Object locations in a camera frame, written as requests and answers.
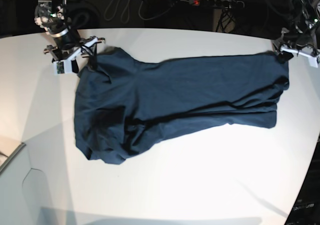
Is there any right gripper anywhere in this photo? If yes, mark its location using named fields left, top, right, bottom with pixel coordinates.
left=43, top=36, right=105, bottom=74

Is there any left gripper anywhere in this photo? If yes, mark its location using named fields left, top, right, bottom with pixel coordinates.
left=272, top=28, right=320, bottom=63

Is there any dark blue t-shirt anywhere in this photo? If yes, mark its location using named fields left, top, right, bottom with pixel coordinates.
left=74, top=47, right=290, bottom=165

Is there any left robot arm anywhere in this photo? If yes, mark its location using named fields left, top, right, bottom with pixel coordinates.
left=272, top=0, right=320, bottom=68

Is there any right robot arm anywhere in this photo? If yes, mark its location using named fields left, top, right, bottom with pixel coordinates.
left=34, top=0, right=105, bottom=75

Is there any black power strip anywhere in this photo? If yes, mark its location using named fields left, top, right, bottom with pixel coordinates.
left=188, top=0, right=245, bottom=9

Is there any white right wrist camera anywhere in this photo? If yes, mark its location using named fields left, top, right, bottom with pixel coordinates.
left=52, top=60, right=73, bottom=75

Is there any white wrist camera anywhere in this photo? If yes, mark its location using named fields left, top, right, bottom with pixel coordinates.
left=308, top=55, right=320, bottom=68
left=52, top=60, right=73, bottom=75

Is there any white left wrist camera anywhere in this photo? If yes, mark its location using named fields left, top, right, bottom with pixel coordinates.
left=308, top=55, right=320, bottom=68

